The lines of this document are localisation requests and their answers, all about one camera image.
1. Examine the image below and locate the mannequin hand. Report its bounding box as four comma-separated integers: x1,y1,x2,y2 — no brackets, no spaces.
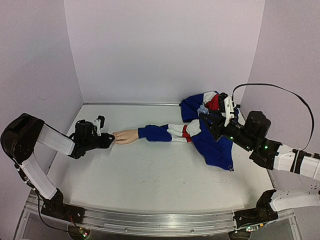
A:
113,129,139,145

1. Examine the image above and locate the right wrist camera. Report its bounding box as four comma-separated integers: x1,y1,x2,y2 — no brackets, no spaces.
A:
218,92,237,127

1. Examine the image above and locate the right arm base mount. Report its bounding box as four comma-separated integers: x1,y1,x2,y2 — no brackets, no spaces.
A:
233,189,279,230

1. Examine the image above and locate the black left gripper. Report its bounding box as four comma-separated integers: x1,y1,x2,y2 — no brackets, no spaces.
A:
83,132,115,152

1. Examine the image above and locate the black right camera cable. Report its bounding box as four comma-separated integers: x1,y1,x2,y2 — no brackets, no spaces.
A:
231,83,314,151

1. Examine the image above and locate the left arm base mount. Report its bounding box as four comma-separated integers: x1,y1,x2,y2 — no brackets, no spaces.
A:
39,188,85,224

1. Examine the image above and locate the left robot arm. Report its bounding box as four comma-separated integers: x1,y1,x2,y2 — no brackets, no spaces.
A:
0,113,115,219

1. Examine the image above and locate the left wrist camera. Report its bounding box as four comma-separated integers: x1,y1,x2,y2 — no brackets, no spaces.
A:
93,115,105,137

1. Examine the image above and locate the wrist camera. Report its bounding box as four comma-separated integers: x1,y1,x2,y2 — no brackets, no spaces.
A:
218,92,237,127
93,115,105,137

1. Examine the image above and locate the nail polish bottle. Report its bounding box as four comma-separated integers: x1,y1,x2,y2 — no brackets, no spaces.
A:
197,104,209,115

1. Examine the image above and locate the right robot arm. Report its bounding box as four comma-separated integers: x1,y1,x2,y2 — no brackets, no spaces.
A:
199,110,320,212

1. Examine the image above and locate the aluminium front rail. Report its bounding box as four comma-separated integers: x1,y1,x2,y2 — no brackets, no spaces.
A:
22,204,296,237

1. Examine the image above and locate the blue white red jacket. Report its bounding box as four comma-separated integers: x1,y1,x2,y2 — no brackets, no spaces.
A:
138,91,234,172

